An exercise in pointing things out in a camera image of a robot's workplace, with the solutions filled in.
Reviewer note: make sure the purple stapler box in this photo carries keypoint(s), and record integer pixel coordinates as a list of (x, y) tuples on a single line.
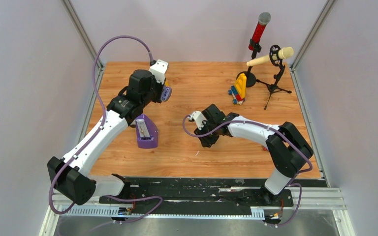
[(147, 132)]

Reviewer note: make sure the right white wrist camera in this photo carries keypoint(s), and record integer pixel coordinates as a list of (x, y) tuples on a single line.
[(198, 118)]

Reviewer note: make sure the black tripod mic stand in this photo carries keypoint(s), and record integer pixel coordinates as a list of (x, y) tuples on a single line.
[(274, 88)]

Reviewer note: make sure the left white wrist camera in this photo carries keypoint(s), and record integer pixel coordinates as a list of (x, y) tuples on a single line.
[(159, 68)]

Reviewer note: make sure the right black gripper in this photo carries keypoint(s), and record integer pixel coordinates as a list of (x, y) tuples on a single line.
[(206, 142)]

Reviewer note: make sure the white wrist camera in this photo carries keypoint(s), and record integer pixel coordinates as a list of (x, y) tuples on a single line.
[(198, 118), (159, 68)]

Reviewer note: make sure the colourful toy block pile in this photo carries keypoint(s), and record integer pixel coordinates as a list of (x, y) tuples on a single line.
[(238, 90)]

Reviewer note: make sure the red microphone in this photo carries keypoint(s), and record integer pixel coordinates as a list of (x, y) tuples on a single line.
[(263, 19)]

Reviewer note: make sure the cream microphone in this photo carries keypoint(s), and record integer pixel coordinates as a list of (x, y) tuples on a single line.
[(282, 53)]

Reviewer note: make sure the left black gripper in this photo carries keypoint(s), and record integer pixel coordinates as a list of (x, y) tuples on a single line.
[(160, 86)]

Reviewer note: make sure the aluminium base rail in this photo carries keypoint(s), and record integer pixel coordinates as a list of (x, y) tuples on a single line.
[(205, 207)]

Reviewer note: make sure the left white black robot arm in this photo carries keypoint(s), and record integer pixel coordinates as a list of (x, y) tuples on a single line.
[(69, 174)]

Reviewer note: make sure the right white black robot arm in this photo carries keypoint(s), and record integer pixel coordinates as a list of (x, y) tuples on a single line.
[(288, 149)]

